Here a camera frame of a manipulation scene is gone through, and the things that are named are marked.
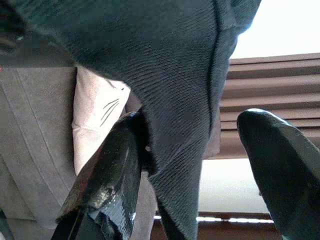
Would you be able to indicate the dark grey sofa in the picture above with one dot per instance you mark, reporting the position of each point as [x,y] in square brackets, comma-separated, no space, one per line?
[32,137]

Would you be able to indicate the black knit garment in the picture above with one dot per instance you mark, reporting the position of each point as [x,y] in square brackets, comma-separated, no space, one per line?
[162,75]

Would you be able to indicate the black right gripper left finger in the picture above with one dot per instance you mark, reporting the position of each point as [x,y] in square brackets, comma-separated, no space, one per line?
[110,175]

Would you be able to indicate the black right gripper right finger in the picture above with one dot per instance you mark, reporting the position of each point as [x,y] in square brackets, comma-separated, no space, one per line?
[282,162]

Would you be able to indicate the white pillow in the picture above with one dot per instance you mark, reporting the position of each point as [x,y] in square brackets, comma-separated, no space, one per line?
[97,112]

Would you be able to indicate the brown slatted blind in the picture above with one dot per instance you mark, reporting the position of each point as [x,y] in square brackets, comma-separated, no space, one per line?
[270,87]

